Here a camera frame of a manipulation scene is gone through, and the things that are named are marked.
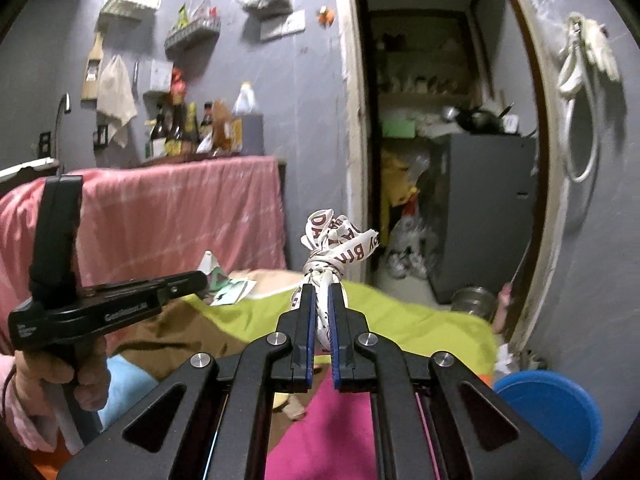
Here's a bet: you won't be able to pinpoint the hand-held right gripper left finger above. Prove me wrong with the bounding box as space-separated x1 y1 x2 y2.
56 282 317 480

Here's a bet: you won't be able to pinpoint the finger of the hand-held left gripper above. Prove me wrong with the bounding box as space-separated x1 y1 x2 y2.
80 270 208 308

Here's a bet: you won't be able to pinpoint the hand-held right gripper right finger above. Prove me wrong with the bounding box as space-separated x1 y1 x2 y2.
327 282 583 480

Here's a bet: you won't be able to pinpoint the torn white paper wrapper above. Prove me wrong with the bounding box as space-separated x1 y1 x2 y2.
199 251 257 308

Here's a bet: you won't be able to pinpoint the white printed paper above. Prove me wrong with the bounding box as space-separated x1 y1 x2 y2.
290 208 381 356

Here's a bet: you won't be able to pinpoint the tan paper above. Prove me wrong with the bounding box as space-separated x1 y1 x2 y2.
272 392 308 422

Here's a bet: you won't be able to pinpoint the blue plastic bucket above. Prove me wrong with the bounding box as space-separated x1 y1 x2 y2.
492 371 603 466

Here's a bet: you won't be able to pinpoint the person's left hand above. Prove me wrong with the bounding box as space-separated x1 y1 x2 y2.
12 332 112 413

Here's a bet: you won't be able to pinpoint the colour block blanket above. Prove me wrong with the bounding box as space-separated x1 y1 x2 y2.
30 267 501 480

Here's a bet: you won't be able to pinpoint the white board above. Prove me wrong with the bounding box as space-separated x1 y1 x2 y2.
0 157 61 181

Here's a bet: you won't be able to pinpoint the pink checked cloth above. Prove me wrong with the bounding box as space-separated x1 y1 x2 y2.
0 155 288 311

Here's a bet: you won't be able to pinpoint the black faucet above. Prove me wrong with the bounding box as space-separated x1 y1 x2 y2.
52 92 71 161

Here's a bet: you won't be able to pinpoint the wooden tray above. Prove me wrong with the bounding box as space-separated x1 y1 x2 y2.
137 151 251 167

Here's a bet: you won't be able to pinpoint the pile of plastic bags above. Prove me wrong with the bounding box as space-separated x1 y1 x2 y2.
380 147 441 281

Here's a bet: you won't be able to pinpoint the steel bowl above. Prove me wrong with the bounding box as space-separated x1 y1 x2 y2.
450 286 498 318

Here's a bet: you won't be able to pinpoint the beige hanging cloth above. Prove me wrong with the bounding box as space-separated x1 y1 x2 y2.
96 54 138 150

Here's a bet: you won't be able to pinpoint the brown packet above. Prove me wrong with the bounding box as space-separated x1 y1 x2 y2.
211 100 233 153

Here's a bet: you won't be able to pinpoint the pink bottle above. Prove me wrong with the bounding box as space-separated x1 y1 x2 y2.
495 282 516 333

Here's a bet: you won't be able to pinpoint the wooden grater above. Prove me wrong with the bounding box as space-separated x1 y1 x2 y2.
81 32 104 100

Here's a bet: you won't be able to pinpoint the oil jug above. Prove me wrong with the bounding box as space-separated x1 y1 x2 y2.
230 81 265 157

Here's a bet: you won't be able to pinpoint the red plastic bag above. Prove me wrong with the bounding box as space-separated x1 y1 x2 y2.
170 67 187 106

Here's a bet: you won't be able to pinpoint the grey cabinet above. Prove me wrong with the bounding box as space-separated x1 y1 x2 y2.
430 132 538 306

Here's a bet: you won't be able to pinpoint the green box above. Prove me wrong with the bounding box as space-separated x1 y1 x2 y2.
382 116 418 141

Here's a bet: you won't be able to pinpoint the black wok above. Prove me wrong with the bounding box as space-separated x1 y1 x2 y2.
455 102 516 135

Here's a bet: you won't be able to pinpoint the pale snack packet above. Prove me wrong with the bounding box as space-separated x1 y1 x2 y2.
190 0 220 28

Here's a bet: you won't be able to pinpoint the wooden shelf unit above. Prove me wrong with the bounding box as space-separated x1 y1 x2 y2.
372 10 481 106

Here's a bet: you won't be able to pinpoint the white rubber gloves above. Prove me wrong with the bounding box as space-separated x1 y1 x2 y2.
580 17 621 83

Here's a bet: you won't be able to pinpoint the white wall box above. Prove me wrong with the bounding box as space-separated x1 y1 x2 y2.
142 57 175 98

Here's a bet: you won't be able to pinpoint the white door frame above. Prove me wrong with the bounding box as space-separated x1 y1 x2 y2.
332 0 576 356

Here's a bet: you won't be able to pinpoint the grey wall shelf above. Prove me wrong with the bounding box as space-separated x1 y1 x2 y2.
164 22 222 58

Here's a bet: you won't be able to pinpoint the white wall basket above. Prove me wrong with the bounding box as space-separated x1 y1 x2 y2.
97 0 162 23

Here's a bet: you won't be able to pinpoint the white wall socket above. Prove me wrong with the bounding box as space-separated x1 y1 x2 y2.
259 10 307 42

